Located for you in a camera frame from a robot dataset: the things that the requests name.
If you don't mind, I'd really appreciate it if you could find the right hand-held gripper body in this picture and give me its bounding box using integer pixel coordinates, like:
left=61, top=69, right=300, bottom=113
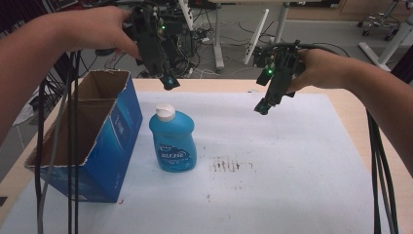
left=252, top=40, right=307, bottom=107

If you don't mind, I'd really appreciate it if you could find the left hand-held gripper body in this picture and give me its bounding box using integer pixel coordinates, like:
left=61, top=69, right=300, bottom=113
left=122, top=5, right=172, bottom=79

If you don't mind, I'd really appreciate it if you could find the blue detergent bottle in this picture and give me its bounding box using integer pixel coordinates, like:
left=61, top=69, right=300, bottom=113
left=148, top=102, right=198, bottom=174

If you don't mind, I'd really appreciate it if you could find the blue cardboard box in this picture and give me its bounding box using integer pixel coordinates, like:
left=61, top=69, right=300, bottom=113
left=24, top=69, right=144, bottom=204

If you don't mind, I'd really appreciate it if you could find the person's right hand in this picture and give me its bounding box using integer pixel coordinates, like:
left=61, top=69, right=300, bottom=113
left=285, top=48, right=346, bottom=96

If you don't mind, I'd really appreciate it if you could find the person's left hand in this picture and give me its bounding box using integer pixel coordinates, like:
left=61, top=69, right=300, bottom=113
left=63, top=5, right=143, bottom=61

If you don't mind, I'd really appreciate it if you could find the white power strip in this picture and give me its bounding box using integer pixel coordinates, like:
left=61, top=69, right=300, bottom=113
left=243, top=8, right=271, bottom=66

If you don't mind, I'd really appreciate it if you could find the white foam mat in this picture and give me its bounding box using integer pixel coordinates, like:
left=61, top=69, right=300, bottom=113
left=0, top=91, right=401, bottom=234

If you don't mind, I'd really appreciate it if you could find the white table leg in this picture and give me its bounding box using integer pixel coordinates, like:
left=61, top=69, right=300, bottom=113
left=357, top=19, right=413, bottom=72

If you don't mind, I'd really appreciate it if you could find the office chair base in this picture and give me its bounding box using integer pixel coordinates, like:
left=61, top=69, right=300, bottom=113
left=356, top=0, right=407, bottom=42

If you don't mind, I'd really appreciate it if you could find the white desk frame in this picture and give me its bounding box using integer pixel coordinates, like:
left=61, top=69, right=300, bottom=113
left=207, top=0, right=293, bottom=73

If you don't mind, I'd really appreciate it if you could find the black cable bundle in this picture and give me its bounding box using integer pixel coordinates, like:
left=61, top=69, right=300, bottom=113
left=365, top=108, right=399, bottom=234
left=34, top=50, right=83, bottom=234

